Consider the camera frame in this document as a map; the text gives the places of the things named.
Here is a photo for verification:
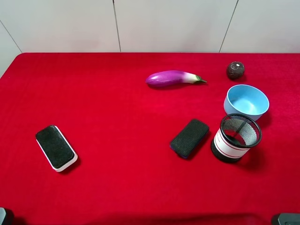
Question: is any dark grey patterned ball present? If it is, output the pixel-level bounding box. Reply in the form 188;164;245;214
226;61;245;80

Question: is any purple eggplant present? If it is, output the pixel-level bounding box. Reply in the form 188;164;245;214
145;70;207;88

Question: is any black eraser with blue base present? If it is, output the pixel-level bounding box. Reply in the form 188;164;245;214
170;119;210;158

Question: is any red tablecloth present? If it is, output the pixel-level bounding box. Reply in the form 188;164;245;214
0;53;300;225

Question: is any black mesh pen holder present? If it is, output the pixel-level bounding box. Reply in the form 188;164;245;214
211;113;262;163

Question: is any light blue bowl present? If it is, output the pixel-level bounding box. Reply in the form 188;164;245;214
224;84;270;121

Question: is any black eraser with white base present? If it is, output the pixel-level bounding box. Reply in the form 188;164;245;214
35;125;78;173

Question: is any black device bottom right corner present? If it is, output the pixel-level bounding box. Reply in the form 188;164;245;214
271;213;300;225

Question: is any black device corner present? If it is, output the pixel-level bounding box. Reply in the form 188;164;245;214
0;207;14;225
271;213;300;225

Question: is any black device bottom left corner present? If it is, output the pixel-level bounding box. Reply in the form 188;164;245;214
0;207;14;225

